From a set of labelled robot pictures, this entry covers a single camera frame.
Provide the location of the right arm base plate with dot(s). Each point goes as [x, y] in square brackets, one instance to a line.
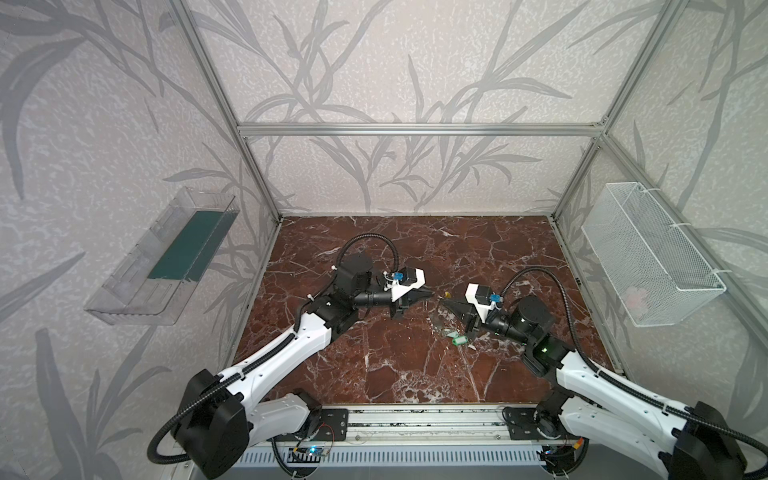
[534, 423]

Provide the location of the aluminium front rail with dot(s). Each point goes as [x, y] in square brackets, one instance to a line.
[420, 426]

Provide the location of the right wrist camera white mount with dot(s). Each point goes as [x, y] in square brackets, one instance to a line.
[480, 297]

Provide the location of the aluminium frame crossbar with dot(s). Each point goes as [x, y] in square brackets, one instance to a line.
[252, 130]

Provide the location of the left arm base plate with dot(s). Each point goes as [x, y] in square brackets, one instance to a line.
[326, 424]

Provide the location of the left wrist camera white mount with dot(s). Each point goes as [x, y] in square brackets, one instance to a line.
[402, 282]

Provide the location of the clear plastic wall bin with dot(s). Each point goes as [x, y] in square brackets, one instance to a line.
[152, 285]

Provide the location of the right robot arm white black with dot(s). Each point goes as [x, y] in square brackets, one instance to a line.
[702, 449]

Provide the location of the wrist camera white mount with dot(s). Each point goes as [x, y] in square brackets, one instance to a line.
[402, 282]
[480, 297]

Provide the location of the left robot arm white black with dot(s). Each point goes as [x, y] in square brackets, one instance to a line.
[221, 415]

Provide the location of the white wire mesh basket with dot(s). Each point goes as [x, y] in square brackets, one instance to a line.
[658, 274]

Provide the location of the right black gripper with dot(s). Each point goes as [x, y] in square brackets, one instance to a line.
[473, 316]

